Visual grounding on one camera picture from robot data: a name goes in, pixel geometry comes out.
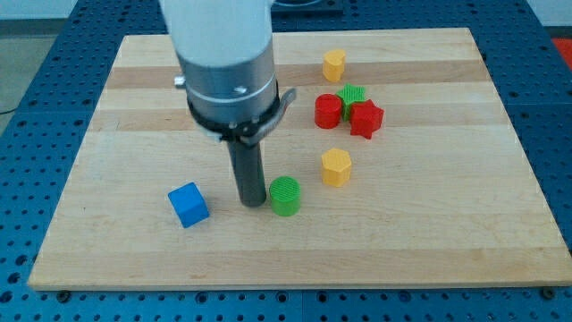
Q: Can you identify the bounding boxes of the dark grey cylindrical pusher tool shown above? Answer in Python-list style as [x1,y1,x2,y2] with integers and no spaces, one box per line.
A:
[227,141,266,208]

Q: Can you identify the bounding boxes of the green star block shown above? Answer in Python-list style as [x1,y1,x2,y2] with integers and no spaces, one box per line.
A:
[336,83,366,122]

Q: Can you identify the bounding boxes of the red star block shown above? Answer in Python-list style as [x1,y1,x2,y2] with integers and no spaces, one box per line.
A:
[349,99,384,140]

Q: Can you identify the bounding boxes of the wooden board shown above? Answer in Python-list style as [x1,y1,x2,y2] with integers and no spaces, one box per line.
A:
[27,27,572,292]

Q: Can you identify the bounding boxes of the blue cube block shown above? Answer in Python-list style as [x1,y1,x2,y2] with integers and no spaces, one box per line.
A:
[168,182,210,228]

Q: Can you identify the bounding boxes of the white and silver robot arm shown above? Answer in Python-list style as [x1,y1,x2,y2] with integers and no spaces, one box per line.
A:
[160,0,296,208]

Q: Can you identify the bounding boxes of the yellow hexagon block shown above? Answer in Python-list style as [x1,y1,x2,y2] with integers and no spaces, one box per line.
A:
[321,148,352,187]

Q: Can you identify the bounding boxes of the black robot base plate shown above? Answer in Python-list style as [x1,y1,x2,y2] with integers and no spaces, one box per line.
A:
[272,0,344,15]

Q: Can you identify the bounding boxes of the green cylinder block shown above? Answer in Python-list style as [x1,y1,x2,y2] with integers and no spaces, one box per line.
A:
[269,176,301,216]

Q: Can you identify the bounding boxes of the red cylinder block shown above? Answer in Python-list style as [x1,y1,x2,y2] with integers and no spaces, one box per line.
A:
[315,94,342,129]

